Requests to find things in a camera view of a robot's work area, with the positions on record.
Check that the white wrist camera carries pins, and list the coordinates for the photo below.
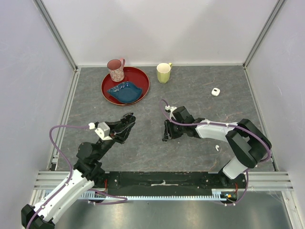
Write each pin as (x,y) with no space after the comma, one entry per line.
(101,129)
(170,109)

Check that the white earbud charging case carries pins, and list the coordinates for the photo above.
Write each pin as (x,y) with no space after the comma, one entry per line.
(215,92)

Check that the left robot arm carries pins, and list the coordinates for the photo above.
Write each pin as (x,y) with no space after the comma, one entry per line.
(82,176)

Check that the blue leaf-shaped dish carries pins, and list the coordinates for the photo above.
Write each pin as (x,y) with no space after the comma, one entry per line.
(126,92)

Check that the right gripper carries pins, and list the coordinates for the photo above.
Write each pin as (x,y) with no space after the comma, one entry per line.
(168,134)

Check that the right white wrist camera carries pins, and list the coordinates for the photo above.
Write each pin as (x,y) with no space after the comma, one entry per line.
(170,109)

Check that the light blue cable duct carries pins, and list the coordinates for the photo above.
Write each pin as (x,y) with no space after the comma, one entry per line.
(94,195)

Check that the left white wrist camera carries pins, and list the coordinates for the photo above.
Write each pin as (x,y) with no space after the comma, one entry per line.
(101,129)

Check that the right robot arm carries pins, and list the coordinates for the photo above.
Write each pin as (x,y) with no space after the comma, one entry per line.
(249,145)

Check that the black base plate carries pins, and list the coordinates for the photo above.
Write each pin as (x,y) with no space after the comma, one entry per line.
(166,184)

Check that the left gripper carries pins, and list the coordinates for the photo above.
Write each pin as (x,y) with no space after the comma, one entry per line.
(119,131)

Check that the yellow-green mug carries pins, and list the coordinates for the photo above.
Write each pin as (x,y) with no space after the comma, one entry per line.
(163,72)

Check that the black earbud charging case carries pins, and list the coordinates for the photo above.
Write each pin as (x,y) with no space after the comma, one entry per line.
(128,119)

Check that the red round tray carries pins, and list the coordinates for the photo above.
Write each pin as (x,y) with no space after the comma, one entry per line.
(132,74)

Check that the pink floral mug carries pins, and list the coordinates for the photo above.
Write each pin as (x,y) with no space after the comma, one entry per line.
(115,68)

